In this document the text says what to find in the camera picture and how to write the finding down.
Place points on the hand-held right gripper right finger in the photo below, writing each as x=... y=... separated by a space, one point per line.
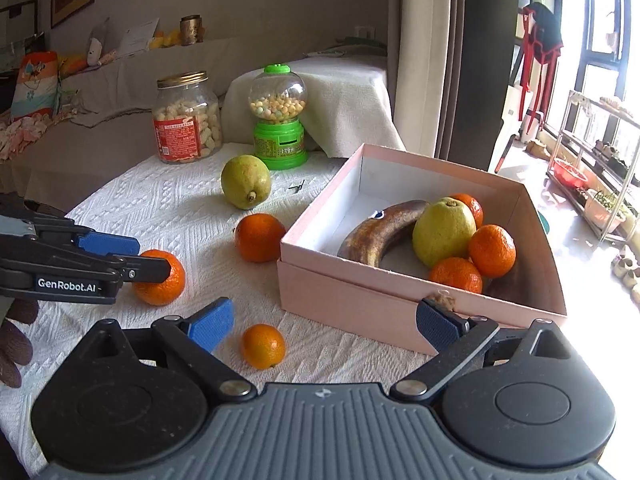
x=439 y=325

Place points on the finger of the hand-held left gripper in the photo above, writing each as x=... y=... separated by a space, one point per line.
x=107 y=245
x=150 y=269

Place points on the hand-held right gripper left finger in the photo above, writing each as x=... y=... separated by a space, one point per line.
x=212 y=322

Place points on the small orange mandarin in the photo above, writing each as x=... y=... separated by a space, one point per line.
x=263 y=346

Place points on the green pear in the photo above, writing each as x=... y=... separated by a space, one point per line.
x=245 y=180
x=442 y=235

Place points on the pink cardboard box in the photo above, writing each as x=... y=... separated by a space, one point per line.
x=350 y=295

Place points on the brown banana with sticker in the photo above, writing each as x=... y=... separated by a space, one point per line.
x=375 y=240

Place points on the person's left hand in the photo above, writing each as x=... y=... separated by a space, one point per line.
x=15 y=350

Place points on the beige sofa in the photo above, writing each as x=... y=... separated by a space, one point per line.
x=100 y=150

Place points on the glass snack jar gold lid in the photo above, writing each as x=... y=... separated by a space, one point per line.
x=185 y=130

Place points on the pink patterned cloth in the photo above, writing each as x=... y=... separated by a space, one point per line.
x=20 y=135

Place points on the small dark twig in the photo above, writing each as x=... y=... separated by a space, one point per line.
x=296 y=187

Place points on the green candy dispenser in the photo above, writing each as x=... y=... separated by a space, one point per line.
x=277 y=145

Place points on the orange yellow plush toy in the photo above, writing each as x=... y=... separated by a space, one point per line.
x=72 y=66

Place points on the pair of light shoes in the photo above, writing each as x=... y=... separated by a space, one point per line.
x=627 y=270

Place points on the white plush toy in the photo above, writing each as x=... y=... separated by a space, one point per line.
x=97 y=47

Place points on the white planter box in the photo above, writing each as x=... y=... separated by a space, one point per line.
x=605 y=212

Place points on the red plastic basin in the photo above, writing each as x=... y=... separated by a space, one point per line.
x=570 y=172

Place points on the white paper card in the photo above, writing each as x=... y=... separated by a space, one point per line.
x=137 y=37

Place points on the golden can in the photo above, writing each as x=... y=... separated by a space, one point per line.
x=192 y=30

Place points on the metal shelf rack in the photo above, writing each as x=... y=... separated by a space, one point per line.
x=567 y=125

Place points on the cream draped cloth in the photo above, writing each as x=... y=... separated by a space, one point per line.
x=345 y=100

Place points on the grey beige curtain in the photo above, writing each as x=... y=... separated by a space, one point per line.
x=470 y=60

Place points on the white plate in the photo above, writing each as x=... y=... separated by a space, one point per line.
x=325 y=53

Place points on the black red hanging garment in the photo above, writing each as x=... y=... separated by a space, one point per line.
x=545 y=30

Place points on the white wall socket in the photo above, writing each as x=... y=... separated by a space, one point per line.
x=365 y=32

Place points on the dark window frame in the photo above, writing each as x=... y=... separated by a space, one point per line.
x=627 y=10

